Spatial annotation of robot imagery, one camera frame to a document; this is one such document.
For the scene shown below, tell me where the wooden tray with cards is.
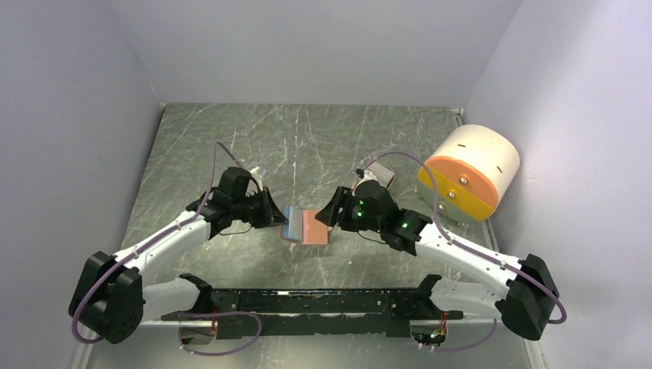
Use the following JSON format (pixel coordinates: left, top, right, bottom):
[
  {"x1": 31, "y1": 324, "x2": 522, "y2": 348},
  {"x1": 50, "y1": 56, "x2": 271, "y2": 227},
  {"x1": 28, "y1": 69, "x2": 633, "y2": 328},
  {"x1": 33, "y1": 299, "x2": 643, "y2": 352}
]
[{"x1": 361, "y1": 161, "x2": 395, "y2": 189}]

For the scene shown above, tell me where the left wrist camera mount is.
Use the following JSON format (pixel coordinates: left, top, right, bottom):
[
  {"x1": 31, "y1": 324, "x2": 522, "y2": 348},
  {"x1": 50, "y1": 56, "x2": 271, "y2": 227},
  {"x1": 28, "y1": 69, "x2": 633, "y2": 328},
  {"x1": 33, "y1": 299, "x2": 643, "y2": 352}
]
[{"x1": 247, "y1": 165, "x2": 268, "y2": 195}]

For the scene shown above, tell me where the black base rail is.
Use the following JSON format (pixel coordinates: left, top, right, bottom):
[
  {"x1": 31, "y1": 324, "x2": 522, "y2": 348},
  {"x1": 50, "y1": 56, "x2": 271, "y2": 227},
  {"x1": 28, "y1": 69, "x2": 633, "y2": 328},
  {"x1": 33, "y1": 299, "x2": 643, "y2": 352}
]
[{"x1": 163, "y1": 288, "x2": 464, "y2": 340}]

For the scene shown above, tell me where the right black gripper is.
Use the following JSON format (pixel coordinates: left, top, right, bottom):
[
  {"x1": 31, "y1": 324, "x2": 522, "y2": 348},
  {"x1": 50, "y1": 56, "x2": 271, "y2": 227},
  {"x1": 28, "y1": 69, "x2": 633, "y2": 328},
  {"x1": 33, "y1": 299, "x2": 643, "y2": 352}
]
[{"x1": 315, "y1": 185, "x2": 384, "y2": 233}]

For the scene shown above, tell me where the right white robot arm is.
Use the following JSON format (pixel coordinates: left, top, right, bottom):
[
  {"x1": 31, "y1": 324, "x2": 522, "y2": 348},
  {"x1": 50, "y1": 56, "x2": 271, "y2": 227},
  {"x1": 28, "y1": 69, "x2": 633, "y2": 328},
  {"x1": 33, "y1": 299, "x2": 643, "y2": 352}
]
[{"x1": 315, "y1": 181, "x2": 559, "y2": 341}]

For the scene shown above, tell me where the white orange yellow cylinder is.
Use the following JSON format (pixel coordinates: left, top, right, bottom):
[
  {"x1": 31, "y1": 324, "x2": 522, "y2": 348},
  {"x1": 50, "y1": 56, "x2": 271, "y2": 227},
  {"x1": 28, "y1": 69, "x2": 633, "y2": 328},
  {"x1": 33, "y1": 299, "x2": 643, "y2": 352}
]
[{"x1": 417, "y1": 125, "x2": 521, "y2": 224}]

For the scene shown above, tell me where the brown leather card holder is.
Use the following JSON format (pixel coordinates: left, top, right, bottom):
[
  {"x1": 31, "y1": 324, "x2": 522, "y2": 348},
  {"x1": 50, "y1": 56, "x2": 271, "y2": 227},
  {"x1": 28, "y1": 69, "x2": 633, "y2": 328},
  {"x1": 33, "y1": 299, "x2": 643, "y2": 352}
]
[{"x1": 280, "y1": 205, "x2": 331, "y2": 245}]

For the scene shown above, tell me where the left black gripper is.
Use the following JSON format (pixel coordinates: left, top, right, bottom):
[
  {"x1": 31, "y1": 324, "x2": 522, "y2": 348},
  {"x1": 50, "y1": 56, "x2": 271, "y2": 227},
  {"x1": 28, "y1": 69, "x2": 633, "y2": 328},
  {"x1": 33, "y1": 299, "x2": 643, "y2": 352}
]
[{"x1": 232, "y1": 186, "x2": 289, "y2": 229}]

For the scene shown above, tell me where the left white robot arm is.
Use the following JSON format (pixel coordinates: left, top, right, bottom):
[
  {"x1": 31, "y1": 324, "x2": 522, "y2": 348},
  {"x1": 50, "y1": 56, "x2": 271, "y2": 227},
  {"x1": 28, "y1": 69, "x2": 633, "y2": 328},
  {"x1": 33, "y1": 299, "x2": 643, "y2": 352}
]
[{"x1": 68, "y1": 166, "x2": 288, "y2": 344}]

